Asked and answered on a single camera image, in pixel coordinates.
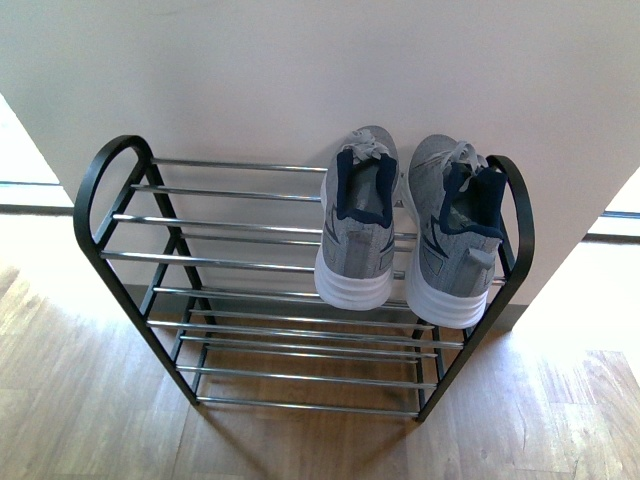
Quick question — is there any grey knit sneaker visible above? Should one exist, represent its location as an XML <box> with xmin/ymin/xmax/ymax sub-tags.
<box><xmin>403</xmin><ymin>134</ymin><xmax>507</xmax><ymax>329</ymax></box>
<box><xmin>314</xmin><ymin>126</ymin><xmax>399</xmax><ymax>311</ymax></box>

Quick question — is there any black metal shoe rack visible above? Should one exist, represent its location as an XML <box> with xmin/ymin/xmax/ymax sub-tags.
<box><xmin>73</xmin><ymin>135</ymin><xmax>535</xmax><ymax>421</ymax></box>

